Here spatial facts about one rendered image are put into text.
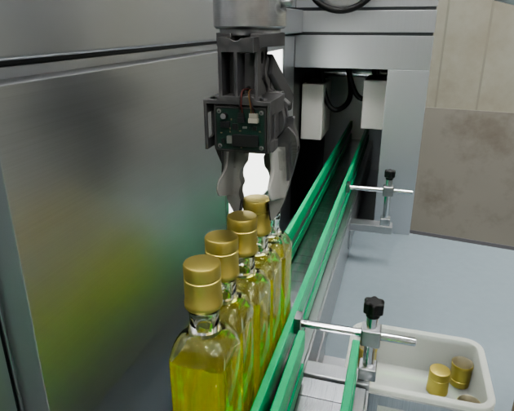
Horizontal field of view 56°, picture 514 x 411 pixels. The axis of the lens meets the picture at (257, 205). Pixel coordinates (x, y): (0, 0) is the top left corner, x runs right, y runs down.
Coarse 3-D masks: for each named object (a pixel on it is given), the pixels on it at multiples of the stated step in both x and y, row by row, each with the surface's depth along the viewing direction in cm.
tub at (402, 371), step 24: (408, 336) 86; (432, 336) 85; (384, 360) 89; (408, 360) 88; (432, 360) 86; (480, 360) 79; (384, 384) 84; (408, 384) 84; (480, 384) 76; (456, 408) 70; (480, 408) 69
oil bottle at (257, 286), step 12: (240, 276) 54; (252, 276) 55; (264, 276) 56; (240, 288) 54; (252, 288) 54; (264, 288) 55; (252, 300) 53; (264, 300) 56; (264, 312) 56; (264, 324) 57; (264, 336) 58; (264, 348) 58; (264, 360) 59; (264, 372) 60
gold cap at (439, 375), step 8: (432, 368) 81; (440, 368) 81; (448, 368) 81; (432, 376) 80; (440, 376) 80; (448, 376) 80; (432, 384) 81; (440, 384) 80; (448, 384) 81; (432, 392) 81; (440, 392) 81
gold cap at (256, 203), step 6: (246, 198) 58; (252, 198) 58; (258, 198) 58; (264, 198) 58; (246, 204) 57; (252, 204) 57; (258, 204) 57; (264, 204) 57; (252, 210) 57; (258, 210) 57; (264, 210) 57; (258, 216) 57; (264, 216) 58; (258, 222) 58; (264, 222) 58; (270, 222) 59; (258, 228) 58; (264, 228) 58; (270, 228) 59; (258, 234) 58; (264, 234) 58
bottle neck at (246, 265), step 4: (252, 256) 54; (240, 260) 54; (244, 260) 54; (248, 260) 54; (252, 260) 54; (240, 264) 54; (244, 264) 54; (248, 264) 54; (252, 264) 54; (240, 268) 54; (244, 268) 54; (248, 268) 54; (252, 268) 55; (240, 272) 54; (244, 272) 54; (248, 272) 54; (252, 272) 55
